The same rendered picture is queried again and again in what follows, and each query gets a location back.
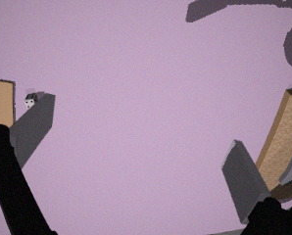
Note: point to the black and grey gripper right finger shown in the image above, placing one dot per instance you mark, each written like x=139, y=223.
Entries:
x=251, y=196

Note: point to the tan square mat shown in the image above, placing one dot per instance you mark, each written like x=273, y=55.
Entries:
x=6, y=103

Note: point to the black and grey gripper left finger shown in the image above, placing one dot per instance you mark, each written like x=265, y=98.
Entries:
x=21, y=212

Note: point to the grey die with black pips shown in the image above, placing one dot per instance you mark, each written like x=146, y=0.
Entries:
x=30, y=100

